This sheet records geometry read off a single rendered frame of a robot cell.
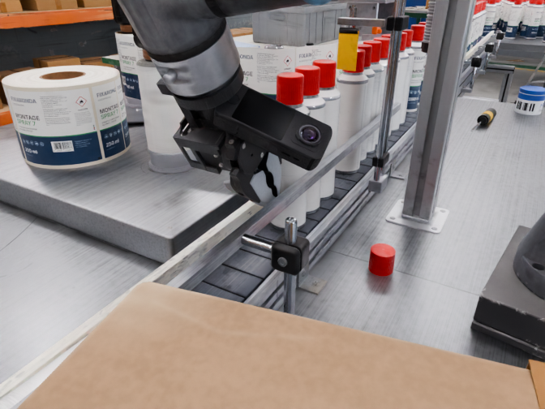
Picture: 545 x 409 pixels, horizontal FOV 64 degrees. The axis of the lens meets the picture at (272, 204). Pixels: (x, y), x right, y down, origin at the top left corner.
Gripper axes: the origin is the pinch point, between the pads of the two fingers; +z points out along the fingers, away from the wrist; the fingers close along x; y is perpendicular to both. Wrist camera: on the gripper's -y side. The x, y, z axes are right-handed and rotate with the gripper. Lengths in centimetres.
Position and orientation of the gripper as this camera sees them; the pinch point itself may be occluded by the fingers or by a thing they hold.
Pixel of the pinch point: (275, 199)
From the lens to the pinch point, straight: 56.6
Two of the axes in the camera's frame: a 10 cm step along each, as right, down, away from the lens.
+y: -8.7, -2.3, 4.4
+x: -4.3, 7.9, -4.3
